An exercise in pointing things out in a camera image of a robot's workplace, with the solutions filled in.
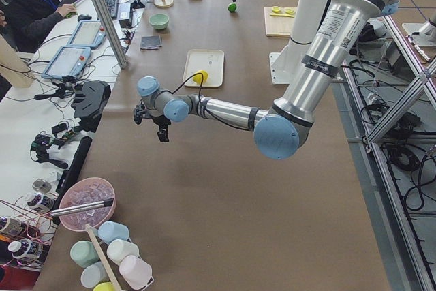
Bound green lime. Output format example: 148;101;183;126
228;3;237;13

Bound yellow lemon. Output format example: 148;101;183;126
192;70;208;85

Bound cream rabbit print tray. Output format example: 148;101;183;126
182;49;225;88

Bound yellow plastic knife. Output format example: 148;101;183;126
269;12;295;18

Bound bamboo cutting board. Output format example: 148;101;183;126
264;6;296;37

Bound light green bowl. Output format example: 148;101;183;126
149;13;170;31

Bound metal tongs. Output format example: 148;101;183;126
50;198;114;217

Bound folded grey cloth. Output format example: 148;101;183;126
140;35;161;50

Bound pink bowl of ice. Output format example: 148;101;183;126
59;177;116;232

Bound blue cup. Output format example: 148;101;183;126
97;221;129;244

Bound black keyboard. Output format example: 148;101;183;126
104;0;119;19

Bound blue teach pendant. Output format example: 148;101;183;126
41;46;91;80
68;20;106;49

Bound white cup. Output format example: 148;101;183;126
106;239;140;265

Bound pink cup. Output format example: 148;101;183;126
119;255;154;290

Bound green cup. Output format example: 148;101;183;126
69;240;99;268

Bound black computer mouse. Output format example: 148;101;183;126
77;14;92;22

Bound grey-green cup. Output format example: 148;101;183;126
80;262;110;288

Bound wooden cup rack pole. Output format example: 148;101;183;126
85;224;123;291

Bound yellow cup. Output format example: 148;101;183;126
93;281;115;291

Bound seated person in black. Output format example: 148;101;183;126
5;0;77;52

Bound aluminium frame post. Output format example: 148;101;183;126
91;0;128;69

